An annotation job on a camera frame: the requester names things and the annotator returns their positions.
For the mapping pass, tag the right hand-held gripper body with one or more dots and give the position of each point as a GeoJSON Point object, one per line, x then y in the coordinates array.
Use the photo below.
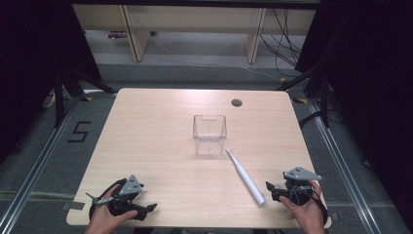
{"type": "Point", "coordinates": [300, 182]}

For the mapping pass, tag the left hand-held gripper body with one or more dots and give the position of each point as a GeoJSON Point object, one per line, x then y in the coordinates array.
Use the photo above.
{"type": "Point", "coordinates": [131, 187]}

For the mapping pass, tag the person's right hand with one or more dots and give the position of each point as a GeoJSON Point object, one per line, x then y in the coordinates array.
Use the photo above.
{"type": "Point", "coordinates": [306, 214]}

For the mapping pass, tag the person's left hand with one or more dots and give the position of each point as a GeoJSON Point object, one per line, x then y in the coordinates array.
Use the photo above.
{"type": "Point", "coordinates": [104, 217]}

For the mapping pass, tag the white electric toothbrush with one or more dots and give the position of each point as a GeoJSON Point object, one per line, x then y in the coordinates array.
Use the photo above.
{"type": "Point", "coordinates": [246, 177]}

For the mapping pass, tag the grey floor tape piece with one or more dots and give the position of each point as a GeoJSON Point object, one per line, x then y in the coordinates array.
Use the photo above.
{"type": "Point", "coordinates": [73, 205]}

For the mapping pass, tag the yellow floor tape piece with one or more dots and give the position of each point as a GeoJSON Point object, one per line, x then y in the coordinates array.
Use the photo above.
{"type": "Point", "coordinates": [300, 100]}
{"type": "Point", "coordinates": [87, 98]}

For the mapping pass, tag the clear plastic container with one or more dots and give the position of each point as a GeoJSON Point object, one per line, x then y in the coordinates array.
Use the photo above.
{"type": "Point", "coordinates": [209, 134]}

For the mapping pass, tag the black metal stand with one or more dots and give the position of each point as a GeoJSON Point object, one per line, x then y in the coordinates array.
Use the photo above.
{"type": "Point", "coordinates": [324, 97]}
{"type": "Point", "coordinates": [59, 97]}

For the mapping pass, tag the black curtain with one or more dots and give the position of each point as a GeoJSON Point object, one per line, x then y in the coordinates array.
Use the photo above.
{"type": "Point", "coordinates": [35, 65]}
{"type": "Point", "coordinates": [373, 81]}

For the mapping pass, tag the small dark pink object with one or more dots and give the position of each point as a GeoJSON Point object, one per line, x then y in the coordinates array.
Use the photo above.
{"type": "Point", "coordinates": [116, 34]}

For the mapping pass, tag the light wooden shelf unit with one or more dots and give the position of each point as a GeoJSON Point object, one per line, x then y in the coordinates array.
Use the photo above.
{"type": "Point", "coordinates": [195, 19]}

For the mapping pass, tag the aluminium floor rail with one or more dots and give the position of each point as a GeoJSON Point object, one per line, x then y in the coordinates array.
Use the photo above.
{"type": "Point", "coordinates": [35, 169]}
{"type": "Point", "coordinates": [344, 169]}

